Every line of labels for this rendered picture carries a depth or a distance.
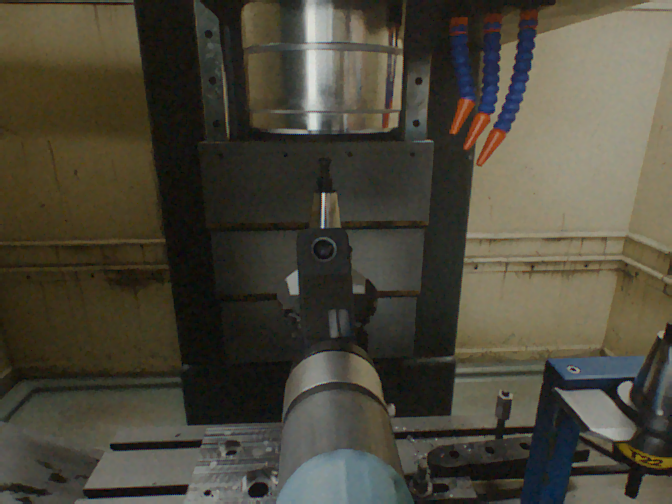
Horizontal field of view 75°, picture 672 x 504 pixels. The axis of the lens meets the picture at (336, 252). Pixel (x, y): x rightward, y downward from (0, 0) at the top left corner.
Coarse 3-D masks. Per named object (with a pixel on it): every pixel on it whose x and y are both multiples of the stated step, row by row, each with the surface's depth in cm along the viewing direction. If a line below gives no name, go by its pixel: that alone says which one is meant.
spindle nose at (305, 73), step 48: (240, 0) 40; (288, 0) 36; (336, 0) 35; (384, 0) 37; (288, 48) 37; (336, 48) 37; (384, 48) 39; (288, 96) 38; (336, 96) 38; (384, 96) 40
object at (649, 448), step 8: (632, 440) 41; (640, 440) 41; (664, 440) 40; (640, 448) 41; (648, 448) 40; (656, 448) 40; (664, 448) 40; (656, 456) 40; (664, 456) 40; (640, 464) 41
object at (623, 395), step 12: (624, 384) 44; (624, 396) 42; (624, 408) 41; (636, 408) 40; (636, 420) 40; (648, 420) 39; (660, 420) 39; (648, 432) 40; (660, 432) 39; (660, 444) 39
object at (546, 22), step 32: (224, 0) 42; (416, 0) 42; (576, 0) 42; (608, 0) 42; (640, 0) 42; (416, 32) 62; (448, 32) 62; (480, 32) 62; (512, 32) 62; (544, 32) 62
